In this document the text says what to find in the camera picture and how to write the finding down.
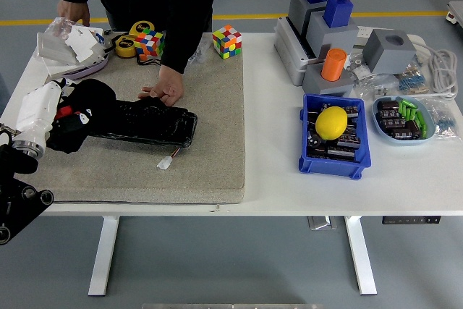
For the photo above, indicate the small bag of white parts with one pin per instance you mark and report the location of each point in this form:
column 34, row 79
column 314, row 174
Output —
column 360, row 68

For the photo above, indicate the grey metal enclosure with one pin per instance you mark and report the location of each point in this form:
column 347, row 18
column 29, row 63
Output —
column 289, row 59

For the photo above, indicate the grey-brown mat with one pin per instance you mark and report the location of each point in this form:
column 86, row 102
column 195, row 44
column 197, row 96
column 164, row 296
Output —
column 210, row 124

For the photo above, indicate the person's left hand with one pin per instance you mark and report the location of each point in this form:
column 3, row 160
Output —
column 170, row 86

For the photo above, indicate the person's right hand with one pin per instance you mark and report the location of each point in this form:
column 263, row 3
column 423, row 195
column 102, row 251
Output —
column 73, row 9

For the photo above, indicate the person's left forearm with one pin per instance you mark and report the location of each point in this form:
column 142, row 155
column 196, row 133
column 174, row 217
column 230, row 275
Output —
column 184, row 41

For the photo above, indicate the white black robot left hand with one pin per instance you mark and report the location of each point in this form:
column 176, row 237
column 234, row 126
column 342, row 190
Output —
column 36, row 110

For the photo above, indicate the purple tray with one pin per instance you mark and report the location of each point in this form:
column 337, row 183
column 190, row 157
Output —
column 96, row 66

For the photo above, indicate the bag of blue resistors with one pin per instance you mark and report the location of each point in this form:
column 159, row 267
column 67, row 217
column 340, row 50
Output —
column 412, row 79
column 439, row 121

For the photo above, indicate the white table leg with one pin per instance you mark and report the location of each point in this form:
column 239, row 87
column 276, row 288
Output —
column 103, row 254
column 361, row 254

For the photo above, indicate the tall grey block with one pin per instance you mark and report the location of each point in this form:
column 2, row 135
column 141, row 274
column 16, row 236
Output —
column 298, row 12
column 332, row 39

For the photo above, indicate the white flat box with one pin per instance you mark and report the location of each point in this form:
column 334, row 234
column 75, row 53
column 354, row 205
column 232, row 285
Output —
column 54, row 46

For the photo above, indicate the white flat plate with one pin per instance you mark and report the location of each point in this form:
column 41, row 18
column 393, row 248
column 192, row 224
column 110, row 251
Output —
column 58, row 69

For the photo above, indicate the white cart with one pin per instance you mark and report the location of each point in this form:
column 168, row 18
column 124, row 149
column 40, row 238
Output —
column 456, row 14

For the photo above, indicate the black rag with red patch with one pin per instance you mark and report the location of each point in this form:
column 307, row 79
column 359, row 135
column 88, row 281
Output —
column 94, row 93

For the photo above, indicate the low grey block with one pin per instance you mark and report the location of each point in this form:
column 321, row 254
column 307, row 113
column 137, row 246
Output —
column 325, row 88

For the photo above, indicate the yellow lemon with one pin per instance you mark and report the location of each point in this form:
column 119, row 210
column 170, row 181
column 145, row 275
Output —
column 331, row 123

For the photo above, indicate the light blue dish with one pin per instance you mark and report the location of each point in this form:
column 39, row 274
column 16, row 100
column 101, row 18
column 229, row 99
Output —
column 383, row 135

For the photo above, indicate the orange cylinder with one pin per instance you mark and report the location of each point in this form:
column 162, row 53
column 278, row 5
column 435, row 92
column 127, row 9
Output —
column 333, row 64

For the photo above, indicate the clear bag of metal parts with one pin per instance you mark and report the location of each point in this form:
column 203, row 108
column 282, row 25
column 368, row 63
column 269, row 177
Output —
column 376, row 88

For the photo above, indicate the green battery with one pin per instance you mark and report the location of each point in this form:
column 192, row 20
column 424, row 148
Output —
column 424, row 130
column 420, row 118
column 408, row 112
column 402, row 110

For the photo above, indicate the metal bracket under table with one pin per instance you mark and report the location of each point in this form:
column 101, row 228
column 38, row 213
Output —
column 322, row 223

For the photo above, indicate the yellow tape measure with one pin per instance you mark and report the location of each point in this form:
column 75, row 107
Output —
column 142, row 28
column 125, row 46

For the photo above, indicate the grey block with round hole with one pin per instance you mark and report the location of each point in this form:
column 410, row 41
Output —
column 387, row 55

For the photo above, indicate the colourful puzzle cube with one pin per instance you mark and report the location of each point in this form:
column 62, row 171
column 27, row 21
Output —
column 150, row 45
column 227, row 42

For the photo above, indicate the black table control panel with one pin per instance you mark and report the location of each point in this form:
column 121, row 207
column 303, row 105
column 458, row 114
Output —
column 410, row 220

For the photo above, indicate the crumpled clear plastic bag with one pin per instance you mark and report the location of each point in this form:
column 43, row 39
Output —
column 59, row 26

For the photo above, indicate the white card sheet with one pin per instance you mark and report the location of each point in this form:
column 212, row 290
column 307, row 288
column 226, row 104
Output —
column 85, row 43

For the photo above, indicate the blue plastic bin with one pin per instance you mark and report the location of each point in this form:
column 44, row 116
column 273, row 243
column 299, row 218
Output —
column 332, row 169

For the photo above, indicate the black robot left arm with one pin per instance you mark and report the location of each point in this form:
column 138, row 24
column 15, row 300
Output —
column 18, row 207

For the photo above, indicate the small bag of screws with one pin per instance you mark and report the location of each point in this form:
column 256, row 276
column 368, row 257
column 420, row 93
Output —
column 199, row 52

